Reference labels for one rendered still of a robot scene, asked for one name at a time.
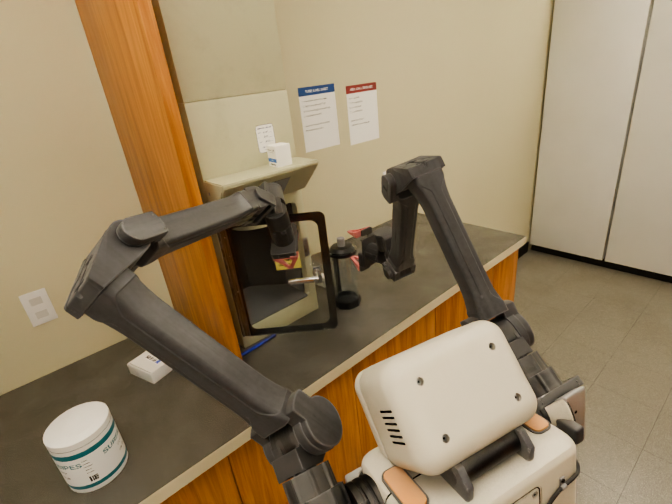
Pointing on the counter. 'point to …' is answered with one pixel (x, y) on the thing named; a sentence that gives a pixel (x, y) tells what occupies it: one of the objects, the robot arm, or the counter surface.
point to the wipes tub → (86, 446)
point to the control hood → (300, 173)
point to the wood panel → (156, 150)
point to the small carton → (279, 154)
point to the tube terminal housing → (235, 152)
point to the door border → (234, 281)
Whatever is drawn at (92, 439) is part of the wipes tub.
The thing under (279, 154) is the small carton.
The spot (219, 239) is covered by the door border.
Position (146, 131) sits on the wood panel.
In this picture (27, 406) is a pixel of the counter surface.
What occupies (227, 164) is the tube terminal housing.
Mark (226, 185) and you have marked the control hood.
